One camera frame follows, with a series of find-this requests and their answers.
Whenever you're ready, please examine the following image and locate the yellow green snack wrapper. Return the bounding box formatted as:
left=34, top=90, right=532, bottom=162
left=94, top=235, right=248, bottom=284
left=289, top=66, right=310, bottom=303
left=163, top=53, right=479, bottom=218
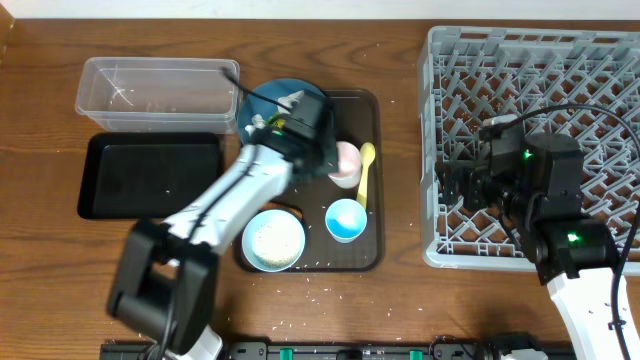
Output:
left=267, top=115, right=286, bottom=129

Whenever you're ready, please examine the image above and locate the pink plastic cup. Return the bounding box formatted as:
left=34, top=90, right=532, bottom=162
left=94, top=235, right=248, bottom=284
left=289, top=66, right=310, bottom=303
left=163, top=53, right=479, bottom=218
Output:
left=328, top=141, right=362, bottom=189

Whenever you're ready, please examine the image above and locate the white tissue long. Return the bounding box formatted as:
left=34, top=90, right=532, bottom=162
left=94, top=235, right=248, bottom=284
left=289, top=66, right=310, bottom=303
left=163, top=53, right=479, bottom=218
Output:
left=245, top=114, right=268, bottom=136

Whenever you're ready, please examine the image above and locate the blue plastic cup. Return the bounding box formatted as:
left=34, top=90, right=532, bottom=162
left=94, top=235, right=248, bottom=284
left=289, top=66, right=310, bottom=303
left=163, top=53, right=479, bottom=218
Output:
left=325, top=199, right=368, bottom=244

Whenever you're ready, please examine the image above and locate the white rice pile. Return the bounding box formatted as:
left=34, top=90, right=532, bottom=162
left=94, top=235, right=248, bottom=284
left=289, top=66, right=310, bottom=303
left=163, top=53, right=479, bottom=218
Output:
left=252, top=223, right=301, bottom=268

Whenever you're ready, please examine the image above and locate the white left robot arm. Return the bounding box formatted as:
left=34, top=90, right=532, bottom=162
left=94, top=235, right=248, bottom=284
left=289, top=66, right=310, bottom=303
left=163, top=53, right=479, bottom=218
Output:
left=106, top=91, right=338, bottom=359

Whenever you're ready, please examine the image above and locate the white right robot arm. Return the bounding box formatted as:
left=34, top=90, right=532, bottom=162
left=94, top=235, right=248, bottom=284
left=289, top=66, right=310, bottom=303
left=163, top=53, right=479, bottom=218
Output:
left=435, top=121, right=639, bottom=359

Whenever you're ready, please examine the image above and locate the grey dishwasher rack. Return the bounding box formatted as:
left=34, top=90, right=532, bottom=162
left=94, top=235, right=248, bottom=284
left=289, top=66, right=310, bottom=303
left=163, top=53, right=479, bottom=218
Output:
left=418, top=26, right=639, bottom=275

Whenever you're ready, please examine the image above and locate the crumpled white tissue ball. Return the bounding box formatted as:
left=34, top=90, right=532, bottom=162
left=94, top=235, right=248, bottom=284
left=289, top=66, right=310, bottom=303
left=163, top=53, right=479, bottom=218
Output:
left=277, top=90, right=305, bottom=114

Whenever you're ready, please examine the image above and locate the dark blue plate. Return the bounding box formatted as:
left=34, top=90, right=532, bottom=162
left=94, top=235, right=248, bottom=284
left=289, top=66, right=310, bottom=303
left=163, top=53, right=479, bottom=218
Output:
left=236, top=78, right=327, bottom=145

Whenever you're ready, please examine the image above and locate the yellow plastic spoon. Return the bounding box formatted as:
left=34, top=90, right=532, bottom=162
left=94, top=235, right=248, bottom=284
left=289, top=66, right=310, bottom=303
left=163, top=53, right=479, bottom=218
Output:
left=356, top=142, right=376, bottom=209

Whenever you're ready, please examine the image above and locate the orange carrot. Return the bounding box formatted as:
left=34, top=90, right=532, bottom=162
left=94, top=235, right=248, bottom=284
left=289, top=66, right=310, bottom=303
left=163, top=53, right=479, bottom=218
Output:
left=261, top=202, right=304, bottom=221

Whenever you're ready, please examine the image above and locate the brown serving tray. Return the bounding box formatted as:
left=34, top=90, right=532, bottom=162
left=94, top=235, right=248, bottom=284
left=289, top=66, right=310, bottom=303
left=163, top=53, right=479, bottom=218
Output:
left=274, top=89, right=385, bottom=273

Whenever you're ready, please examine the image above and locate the black plastic tray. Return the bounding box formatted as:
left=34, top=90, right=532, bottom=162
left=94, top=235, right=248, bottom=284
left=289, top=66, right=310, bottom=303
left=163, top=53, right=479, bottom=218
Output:
left=77, top=132, right=223, bottom=220

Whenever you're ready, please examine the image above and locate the clear plastic bin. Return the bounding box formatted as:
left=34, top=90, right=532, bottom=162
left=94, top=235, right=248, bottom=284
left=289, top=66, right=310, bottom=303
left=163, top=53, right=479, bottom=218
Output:
left=75, top=57, right=240, bottom=134

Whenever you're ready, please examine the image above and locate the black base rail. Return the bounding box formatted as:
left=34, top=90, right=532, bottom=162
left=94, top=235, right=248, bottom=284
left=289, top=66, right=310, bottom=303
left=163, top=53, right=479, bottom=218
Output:
left=98, top=333, right=576, bottom=360

